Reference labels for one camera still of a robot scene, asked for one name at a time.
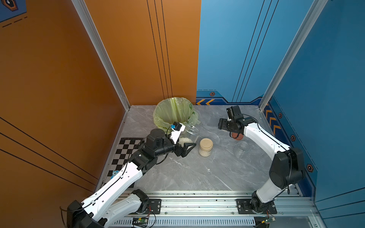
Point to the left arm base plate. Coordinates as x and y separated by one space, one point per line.
152 205

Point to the green circuit board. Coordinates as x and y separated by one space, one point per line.
141 222
268 221

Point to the black white checkerboard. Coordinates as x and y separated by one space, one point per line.
125 148

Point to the red jar lid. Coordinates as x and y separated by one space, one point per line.
236 136

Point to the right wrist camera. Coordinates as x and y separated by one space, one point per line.
229 113

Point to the glass jar with rice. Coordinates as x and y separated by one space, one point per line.
241 148

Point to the yellow-green plastic bin liner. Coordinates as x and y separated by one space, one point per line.
175 109

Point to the blue owl figurine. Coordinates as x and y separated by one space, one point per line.
114 173

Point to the left aluminium corner post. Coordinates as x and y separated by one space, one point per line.
96 40

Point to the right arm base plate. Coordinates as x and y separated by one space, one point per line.
243 205

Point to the right aluminium corner post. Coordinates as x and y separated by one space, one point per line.
301 35

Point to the aluminium corner post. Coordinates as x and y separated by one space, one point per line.
96 40
301 35

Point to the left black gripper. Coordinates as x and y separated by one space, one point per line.
183 152

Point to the left green circuit board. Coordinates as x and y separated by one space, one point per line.
141 222

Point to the right green circuit board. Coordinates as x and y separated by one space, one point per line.
268 221

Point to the aluminium front rail frame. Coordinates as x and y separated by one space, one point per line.
220 209

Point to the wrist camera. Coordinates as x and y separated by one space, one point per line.
229 113
174 136

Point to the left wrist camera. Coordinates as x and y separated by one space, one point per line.
174 136

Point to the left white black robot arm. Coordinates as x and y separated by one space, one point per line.
101 209

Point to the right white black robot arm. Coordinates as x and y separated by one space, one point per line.
287 167

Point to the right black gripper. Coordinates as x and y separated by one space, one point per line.
221 124

